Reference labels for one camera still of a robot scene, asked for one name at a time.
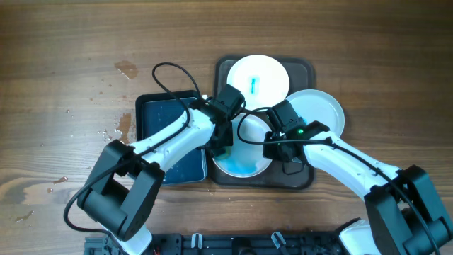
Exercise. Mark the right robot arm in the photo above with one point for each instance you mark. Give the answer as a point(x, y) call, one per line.
point(405, 214)

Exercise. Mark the brown plastic serving tray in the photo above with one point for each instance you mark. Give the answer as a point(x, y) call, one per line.
point(290, 176)

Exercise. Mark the white plate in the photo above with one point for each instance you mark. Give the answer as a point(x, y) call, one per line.
point(262, 80)
point(244, 160)
point(315, 105)

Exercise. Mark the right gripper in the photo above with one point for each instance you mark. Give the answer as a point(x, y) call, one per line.
point(277, 151)

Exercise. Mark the black water basin tray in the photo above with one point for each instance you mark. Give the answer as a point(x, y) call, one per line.
point(153, 113)

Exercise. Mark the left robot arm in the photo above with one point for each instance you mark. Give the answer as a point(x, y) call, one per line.
point(121, 190)

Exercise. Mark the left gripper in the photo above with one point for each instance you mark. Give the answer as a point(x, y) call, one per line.
point(228, 139)

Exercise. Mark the green yellow sponge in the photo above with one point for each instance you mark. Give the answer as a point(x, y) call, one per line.
point(223, 152)

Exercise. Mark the white plate top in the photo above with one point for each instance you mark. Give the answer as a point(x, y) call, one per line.
point(262, 80)

